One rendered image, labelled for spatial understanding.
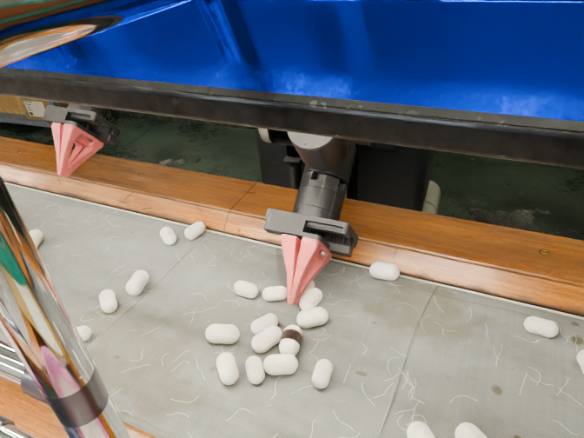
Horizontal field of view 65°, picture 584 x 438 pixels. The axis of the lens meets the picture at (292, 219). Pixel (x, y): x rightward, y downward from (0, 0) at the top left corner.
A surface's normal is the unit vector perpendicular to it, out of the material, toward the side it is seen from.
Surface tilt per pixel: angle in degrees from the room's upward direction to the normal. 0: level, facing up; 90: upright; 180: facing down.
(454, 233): 0
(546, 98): 58
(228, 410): 0
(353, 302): 0
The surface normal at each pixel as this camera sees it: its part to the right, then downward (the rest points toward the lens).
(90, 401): 0.83, 0.27
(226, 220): -0.34, -0.19
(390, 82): -0.38, 0.03
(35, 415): -0.07, -0.82
